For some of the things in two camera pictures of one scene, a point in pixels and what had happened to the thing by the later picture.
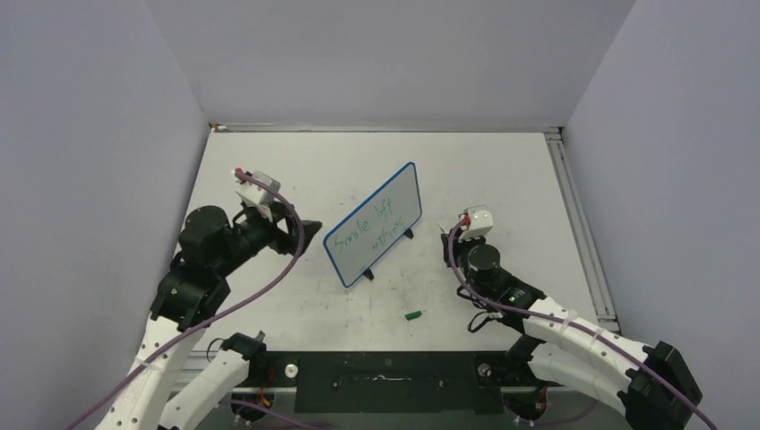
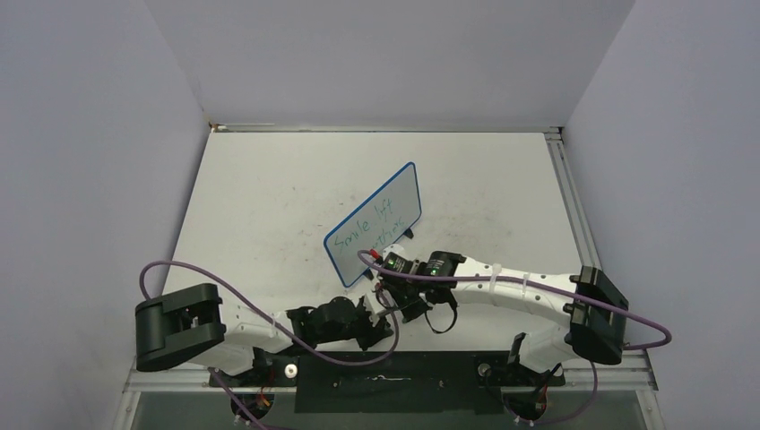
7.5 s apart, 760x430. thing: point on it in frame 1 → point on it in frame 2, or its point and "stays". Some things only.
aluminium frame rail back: [218, 128] stays
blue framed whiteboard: [355, 245] stays
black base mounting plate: [388, 382] stays
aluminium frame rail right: [599, 296] stays
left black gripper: [284, 242] → [372, 332]
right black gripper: [458, 245] → [410, 313]
